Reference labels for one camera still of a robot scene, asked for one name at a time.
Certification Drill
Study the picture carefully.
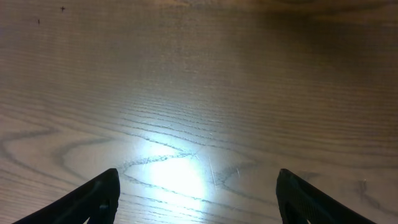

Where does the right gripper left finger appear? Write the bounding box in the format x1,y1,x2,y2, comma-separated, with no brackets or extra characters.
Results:
14,168,120,224

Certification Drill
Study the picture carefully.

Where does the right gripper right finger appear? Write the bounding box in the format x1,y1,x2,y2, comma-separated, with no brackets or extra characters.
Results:
275,169,374,224

